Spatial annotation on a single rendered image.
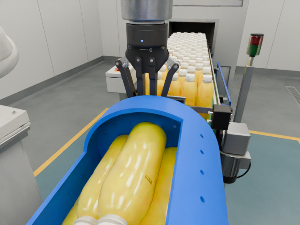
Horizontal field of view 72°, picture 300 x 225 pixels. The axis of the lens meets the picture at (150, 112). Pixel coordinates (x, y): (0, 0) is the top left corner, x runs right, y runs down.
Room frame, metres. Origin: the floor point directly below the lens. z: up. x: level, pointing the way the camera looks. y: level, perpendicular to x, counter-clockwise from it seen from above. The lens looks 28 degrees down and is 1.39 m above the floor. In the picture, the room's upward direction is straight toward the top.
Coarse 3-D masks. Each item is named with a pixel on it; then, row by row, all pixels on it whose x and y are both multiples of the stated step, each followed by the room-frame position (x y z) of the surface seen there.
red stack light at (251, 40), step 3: (252, 36) 1.06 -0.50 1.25; (249, 39) 1.08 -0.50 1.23; (252, 39) 1.06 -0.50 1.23; (255, 39) 1.05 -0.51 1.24; (258, 39) 1.04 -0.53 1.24; (261, 39) 1.04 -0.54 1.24; (249, 42) 1.07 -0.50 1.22; (252, 42) 1.05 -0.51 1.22; (255, 42) 1.04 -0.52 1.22; (258, 42) 1.04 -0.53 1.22; (261, 42) 1.05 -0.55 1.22
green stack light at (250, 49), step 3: (249, 45) 1.07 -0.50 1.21; (252, 45) 1.05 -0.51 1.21; (255, 45) 1.05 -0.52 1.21; (258, 45) 1.05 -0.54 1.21; (261, 45) 1.05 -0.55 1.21; (249, 48) 1.06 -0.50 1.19; (252, 48) 1.05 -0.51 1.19; (255, 48) 1.04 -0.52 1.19; (258, 48) 1.04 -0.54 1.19; (246, 51) 1.08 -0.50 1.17; (249, 51) 1.06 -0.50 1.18; (252, 51) 1.05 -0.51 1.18; (255, 51) 1.04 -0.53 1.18; (258, 51) 1.05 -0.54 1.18; (249, 54) 1.05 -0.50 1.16; (252, 54) 1.04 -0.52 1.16; (255, 54) 1.04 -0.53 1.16; (258, 54) 1.05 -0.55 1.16
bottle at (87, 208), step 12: (120, 144) 0.33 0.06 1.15; (108, 156) 0.29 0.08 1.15; (96, 168) 0.27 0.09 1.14; (108, 168) 0.26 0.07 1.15; (96, 180) 0.23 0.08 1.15; (84, 192) 0.22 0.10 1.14; (96, 192) 0.21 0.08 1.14; (84, 204) 0.20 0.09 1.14; (96, 204) 0.20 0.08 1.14; (84, 216) 0.19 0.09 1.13; (96, 216) 0.19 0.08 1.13
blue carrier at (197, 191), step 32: (160, 96) 0.36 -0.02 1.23; (96, 128) 0.33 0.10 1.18; (128, 128) 0.38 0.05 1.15; (192, 128) 0.29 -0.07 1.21; (96, 160) 0.37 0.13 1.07; (192, 160) 0.21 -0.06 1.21; (64, 192) 0.26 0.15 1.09; (192, 192) 0.16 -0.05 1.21; (224, 192) 0.22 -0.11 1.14; (32, 224) 0.18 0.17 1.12; (192, 224) 0.12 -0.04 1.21; (224, 224) 0.15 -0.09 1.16
